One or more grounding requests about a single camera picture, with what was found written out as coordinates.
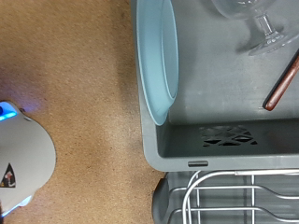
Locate light blue plate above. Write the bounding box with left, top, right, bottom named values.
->
left=135, top=0, right=180, bottom=127

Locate grey dish rack base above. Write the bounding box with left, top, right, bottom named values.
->
left=151, top=170, right=299, bottom=224

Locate grey plastic crate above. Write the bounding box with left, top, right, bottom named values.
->
left=130, top=0, right=299, bottom=173

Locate reddish brown wooden stick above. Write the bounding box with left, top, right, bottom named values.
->
left=262, top=48, right=299, bottom=112

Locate clear wine glass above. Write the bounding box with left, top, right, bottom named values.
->
left=211, top=0, right=299, bottom=57

